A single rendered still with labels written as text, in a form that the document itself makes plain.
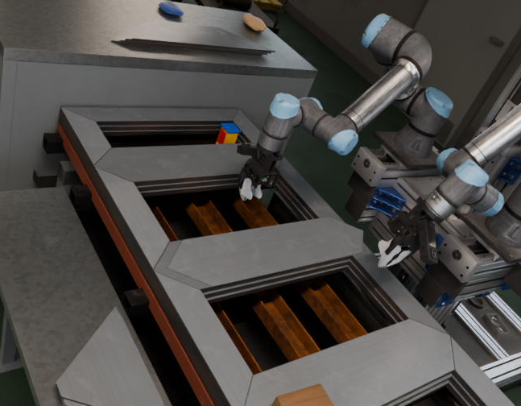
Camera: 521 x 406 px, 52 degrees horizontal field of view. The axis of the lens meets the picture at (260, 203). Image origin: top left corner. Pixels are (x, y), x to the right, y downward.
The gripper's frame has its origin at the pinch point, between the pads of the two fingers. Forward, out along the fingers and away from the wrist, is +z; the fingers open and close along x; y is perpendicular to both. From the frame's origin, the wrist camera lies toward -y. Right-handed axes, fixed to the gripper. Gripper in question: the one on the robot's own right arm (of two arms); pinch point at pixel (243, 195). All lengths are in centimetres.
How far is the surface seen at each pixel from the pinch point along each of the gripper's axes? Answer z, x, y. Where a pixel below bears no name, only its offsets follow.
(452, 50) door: 17, 357, -184
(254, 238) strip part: 5.7, -2.0, 13.3
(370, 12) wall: 33, 371, -306
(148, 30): -15, 0, -82
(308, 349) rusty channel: 23.0, 5.2, 43.6
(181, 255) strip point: 5.6, -27.5, 14.9
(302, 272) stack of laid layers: 7.7, 7.1, 27.8
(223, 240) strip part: 5.6, -12.4, 11.9
